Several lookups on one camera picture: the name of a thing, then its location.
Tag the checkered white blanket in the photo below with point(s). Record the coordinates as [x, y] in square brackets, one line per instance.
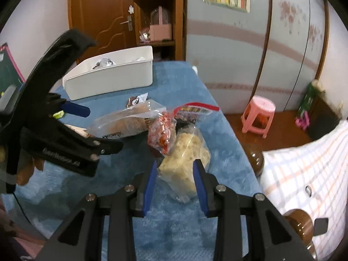
[312, 168]

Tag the person's left hand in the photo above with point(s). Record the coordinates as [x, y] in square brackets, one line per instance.
[27, 171]

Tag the brown round bedpost knob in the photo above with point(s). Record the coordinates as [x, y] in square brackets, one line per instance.
[299, 228]
[255, 160]

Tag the pink plastic stool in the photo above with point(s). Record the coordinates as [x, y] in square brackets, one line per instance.
[258, 108]

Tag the dark wooden cabinet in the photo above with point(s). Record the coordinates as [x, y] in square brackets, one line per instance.
[323, 122]

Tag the green chalkboard with pink frame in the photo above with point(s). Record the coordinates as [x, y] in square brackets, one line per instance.
[8, 73]

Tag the white door hook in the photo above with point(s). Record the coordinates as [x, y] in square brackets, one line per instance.
[131, 9]

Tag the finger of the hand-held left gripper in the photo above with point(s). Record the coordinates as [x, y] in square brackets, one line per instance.
[81, 141]
[77, 109]

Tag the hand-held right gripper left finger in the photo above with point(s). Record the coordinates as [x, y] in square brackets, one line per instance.
[150, 193]

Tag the white plastic storage box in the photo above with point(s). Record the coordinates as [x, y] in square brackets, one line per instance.
[114, 78]

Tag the shiny foil packet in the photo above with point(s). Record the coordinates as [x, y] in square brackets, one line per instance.
[144, 36]

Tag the wooden corner shelf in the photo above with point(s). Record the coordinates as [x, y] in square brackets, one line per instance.
[178, 19]

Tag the black square patch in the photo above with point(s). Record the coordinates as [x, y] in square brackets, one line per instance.
[320, 226]

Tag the clear packet of brown cakes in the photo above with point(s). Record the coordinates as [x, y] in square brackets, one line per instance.
[122, 122]

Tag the clear packet of rice crackers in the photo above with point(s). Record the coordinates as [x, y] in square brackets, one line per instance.
[185, 163]

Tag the green printed bag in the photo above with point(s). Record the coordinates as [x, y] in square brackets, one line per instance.
[308, 100]

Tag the pink toy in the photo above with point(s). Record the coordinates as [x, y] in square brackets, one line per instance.
[303, 121]

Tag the pale blue floral wardrobe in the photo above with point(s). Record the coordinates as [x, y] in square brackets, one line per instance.
[239, 54]

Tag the small white brown wrapper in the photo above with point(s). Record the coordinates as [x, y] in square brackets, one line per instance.
[137, 100]

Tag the brown wooden door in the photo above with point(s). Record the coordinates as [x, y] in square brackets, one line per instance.
[100, 13]

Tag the small green snack packet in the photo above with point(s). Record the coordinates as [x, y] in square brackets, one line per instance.
[58, 114]

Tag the clear bag with red top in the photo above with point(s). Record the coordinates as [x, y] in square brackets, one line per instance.
[194, 111]

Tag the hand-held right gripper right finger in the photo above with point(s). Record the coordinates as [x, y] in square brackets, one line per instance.
[202, 195]

